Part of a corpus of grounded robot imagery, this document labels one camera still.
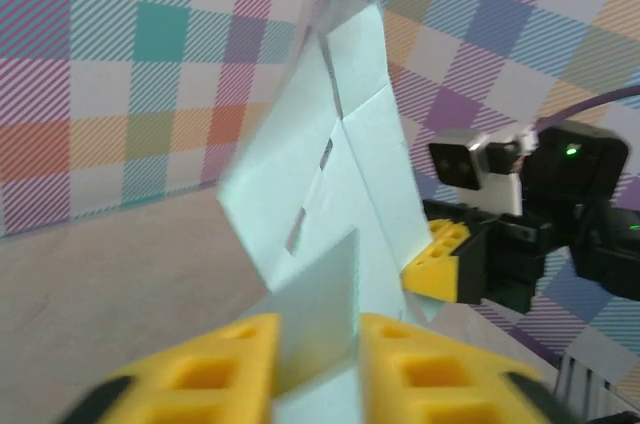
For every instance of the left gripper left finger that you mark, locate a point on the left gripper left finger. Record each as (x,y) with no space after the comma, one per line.
(210,374)

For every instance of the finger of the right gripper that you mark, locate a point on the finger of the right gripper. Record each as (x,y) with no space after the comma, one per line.
(432,274)

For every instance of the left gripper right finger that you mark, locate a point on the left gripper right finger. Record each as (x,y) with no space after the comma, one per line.
(425,374)

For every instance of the light blue paper box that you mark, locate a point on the light blue paper box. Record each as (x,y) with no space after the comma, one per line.
(340,184)

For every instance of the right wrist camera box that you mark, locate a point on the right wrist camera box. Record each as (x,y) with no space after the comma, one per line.
(457,159)

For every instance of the aluminium side rail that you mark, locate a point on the aluminium side rail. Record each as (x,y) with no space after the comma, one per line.
(580,379)

